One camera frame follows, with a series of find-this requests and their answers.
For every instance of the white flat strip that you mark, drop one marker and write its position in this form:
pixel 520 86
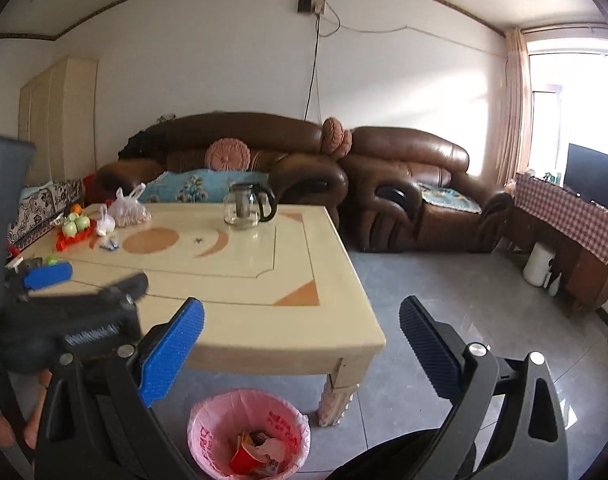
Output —
pixel 15 262

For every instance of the cream wardrobe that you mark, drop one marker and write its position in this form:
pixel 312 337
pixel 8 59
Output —
pixel 59 120

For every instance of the red paper cup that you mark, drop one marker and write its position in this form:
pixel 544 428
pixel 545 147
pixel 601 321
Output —
pixel 244 460

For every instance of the pink-lined waste bin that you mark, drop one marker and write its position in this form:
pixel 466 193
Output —
pixel 209 440

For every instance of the blue candy packet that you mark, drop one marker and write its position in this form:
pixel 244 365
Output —
pixel 109 245

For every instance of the thick pink round cushion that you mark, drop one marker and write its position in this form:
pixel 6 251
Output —
pixel 334 137

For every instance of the white floor container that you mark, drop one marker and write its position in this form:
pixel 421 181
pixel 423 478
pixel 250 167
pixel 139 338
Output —
pixel 536 265

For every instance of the black television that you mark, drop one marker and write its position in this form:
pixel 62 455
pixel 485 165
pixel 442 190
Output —
pixel 594 175

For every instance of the red checked tablecloth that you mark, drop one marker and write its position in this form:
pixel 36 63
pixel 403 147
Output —
pixel 574 215

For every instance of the pale green cloth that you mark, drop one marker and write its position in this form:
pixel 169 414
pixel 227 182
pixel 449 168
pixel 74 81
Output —
pixel 36 191

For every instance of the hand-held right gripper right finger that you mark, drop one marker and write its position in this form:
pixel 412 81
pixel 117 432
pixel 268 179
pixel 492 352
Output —
pixel 429 347

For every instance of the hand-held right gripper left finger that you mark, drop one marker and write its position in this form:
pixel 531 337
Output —
pixel 171 352

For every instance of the small white plastic bag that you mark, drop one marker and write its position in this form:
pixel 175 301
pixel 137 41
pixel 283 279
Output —
pixel 105 225

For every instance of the blue armchair seat cover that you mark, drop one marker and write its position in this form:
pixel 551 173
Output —
pixel 451 197

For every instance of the person's left forearm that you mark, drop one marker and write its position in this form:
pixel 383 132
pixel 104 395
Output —
pixel 34 430

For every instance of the red tray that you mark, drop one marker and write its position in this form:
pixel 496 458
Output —
pixel 71 241

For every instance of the flat pink round cushion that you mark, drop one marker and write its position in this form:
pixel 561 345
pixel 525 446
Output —
pixel 228 155

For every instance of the red cloth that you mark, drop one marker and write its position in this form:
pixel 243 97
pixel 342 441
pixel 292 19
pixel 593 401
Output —
pixel 91 187

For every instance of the cream coffee table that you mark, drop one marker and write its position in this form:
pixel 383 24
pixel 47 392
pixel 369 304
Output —
pixel 284 355

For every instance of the wall socket box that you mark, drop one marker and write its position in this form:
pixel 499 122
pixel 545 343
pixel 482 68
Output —
pixel 306 4

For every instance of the orange fruit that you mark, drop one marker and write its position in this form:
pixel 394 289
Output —
pixel 76 208

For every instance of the plastic bag of nuts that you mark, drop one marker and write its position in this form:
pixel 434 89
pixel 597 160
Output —
pixel 129 215

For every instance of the window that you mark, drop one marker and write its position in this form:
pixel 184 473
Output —
pixel 574 100

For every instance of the pink curtain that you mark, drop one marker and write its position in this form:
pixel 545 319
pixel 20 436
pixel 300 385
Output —
pixel 516 110

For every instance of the brown leather armchair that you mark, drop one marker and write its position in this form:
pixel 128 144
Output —
pixel 409 150

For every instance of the black clothing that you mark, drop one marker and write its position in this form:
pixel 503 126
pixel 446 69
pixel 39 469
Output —
pixel 141 145

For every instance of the brown leather sofa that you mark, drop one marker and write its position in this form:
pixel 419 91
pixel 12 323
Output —
pixel 244 130

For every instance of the green bottle cap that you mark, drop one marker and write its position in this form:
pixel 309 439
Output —
pixel 51 261

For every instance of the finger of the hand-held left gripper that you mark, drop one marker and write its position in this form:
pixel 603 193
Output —
pixel 49 275
pixel 129 286

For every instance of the black floral patterned blanket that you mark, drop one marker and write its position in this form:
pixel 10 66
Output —
pixel 34 207

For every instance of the blue floral sofa cover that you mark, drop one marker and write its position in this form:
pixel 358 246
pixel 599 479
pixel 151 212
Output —
pixel 194 185

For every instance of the wooden side cabinet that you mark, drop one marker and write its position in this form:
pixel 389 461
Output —
pixel 584 275

